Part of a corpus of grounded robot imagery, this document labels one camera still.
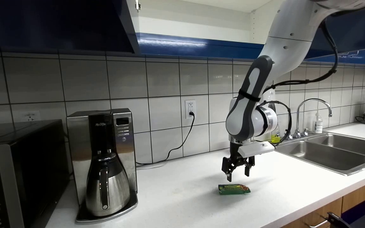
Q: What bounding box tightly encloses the blue cabinet door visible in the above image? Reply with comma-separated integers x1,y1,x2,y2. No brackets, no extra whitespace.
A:
0,0,140,54
305,3,365,60

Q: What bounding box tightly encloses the steel coffee maker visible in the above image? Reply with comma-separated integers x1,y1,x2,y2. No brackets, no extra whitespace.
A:
67,108,139,224

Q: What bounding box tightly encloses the steel double sink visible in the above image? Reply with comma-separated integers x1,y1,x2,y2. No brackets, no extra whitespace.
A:
274,132,365,176

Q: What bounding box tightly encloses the yellow dish soap bottle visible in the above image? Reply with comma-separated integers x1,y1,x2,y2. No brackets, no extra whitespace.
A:
270,92,281,144

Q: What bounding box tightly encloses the wooden drawer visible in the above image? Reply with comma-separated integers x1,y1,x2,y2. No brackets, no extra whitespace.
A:
280,197,343,228

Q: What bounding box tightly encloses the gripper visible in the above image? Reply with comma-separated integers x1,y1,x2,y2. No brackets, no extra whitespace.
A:
222,142,255,183

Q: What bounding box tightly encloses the green granola bar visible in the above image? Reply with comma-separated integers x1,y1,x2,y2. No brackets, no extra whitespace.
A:
218,184,251,195

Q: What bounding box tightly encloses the drawer handle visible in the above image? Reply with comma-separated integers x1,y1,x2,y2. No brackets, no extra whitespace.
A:
303,219,329,228

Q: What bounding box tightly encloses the white soap bottle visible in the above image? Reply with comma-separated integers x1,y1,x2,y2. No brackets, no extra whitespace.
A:
314,111,323,134

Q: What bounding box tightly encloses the chrome tap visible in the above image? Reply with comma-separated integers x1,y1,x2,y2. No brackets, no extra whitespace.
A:
285,98,333,140

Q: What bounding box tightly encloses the black microwave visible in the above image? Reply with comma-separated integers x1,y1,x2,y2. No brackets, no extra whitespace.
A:
0,119,71,228

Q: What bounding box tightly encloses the blue wall cabinet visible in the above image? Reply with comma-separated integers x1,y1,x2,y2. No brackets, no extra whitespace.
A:
0,0,365,66

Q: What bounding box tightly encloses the black chair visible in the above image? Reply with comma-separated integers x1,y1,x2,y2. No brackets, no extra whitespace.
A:
326,212,365,228

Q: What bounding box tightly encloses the steel coffee carafe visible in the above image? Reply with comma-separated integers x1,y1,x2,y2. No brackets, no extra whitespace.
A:
85,150,131,218

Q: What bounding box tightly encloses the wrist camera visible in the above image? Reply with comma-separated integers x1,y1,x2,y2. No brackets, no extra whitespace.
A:
238,141,275,158

